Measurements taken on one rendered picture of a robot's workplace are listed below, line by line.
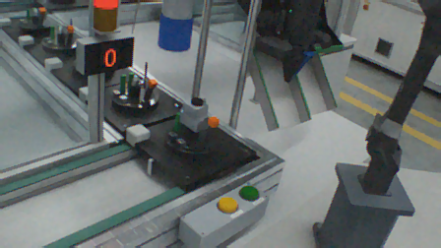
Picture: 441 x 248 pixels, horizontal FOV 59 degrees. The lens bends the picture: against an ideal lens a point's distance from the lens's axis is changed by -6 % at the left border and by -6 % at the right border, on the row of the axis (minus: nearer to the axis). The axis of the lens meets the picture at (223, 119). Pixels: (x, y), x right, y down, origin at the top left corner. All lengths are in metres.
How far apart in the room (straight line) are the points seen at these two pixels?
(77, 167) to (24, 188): 0.13
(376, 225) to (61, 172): 0.70
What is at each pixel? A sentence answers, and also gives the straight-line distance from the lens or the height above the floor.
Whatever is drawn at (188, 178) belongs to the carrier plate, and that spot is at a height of 0.97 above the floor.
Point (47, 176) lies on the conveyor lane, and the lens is 0.97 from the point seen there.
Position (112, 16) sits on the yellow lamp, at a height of 1.29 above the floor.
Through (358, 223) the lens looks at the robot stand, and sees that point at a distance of 0.90.
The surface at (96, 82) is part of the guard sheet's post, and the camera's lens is 0.97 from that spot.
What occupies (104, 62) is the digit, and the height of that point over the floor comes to 1.19.
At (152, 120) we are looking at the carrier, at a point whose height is 0.97.
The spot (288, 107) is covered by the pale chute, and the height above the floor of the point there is 1.03.
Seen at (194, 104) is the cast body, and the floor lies 1.09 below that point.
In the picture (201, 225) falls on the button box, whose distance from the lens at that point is 0.84.
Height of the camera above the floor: 1.55
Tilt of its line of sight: 29 degrees down
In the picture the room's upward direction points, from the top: 10 degrees clockwise
